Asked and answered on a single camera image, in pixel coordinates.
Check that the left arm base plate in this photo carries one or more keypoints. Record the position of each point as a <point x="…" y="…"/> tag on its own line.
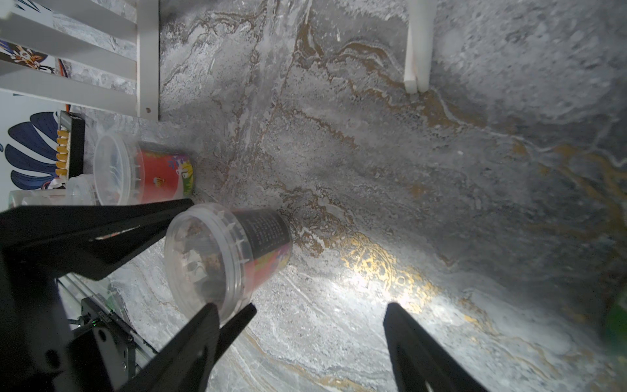
<point x="107" y="350"/>

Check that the red label lid jar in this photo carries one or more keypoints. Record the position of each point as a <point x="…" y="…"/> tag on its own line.
<point x="129" y="172"/>

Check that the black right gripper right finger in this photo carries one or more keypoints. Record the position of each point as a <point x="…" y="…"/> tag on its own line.
<point x="419" y="363"/>

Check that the clear seed container red label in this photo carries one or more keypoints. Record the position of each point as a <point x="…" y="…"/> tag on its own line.
<point x="215" y="255"/>

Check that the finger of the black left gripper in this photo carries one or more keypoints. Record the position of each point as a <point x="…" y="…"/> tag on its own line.
<point x="45" y="242"/>

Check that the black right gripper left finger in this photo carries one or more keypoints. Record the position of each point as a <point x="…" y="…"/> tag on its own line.
<point x="186" y="362"/>

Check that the white slatted wooden shelf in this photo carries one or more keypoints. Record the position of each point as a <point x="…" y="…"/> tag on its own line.
<point x="142" y="70"/>

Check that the green lid seed jar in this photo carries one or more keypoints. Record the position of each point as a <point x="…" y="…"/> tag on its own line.
<point x="615" y="327"/>

